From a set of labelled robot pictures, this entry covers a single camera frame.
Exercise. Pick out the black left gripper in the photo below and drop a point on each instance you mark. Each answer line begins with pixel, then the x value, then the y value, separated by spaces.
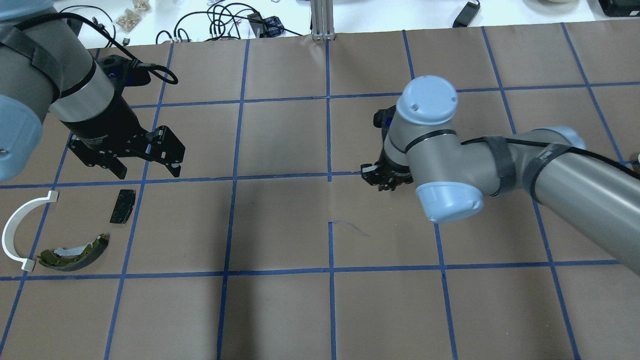
pixel 104 122

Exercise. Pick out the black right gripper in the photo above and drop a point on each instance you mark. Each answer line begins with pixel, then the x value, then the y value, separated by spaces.
pixel 389 175

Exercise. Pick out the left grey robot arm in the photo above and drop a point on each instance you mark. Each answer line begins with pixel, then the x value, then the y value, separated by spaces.
pixel 46 69

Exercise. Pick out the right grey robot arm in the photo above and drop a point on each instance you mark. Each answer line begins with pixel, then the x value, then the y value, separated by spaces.
pixel 593 193

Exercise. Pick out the dark grey brake pad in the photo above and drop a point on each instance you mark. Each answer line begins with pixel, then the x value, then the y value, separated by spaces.
pixel 123 206

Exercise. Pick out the olive green brake shoe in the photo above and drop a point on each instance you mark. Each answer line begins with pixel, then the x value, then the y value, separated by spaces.
pixel 76 258

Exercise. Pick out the bag of small parts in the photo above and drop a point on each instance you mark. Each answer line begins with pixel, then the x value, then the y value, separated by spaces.
pixel 133 15

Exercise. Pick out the black power adapter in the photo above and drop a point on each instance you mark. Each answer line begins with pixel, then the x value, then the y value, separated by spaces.
pixel 467 14

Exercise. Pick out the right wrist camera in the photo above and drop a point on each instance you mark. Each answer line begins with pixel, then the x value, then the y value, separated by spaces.
pixel 382 120

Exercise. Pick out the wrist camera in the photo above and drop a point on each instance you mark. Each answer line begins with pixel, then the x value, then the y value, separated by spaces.
pixel 123 72
pixel 382 120

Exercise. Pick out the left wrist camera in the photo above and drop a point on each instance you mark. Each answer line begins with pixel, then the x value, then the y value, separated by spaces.
pixel 123 72

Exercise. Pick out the white curved plastic bracket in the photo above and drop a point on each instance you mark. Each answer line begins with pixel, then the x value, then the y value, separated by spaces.
pixel 12 224

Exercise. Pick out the aluminium frame post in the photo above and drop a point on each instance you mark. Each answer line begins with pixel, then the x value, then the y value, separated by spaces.
pixel 322 20

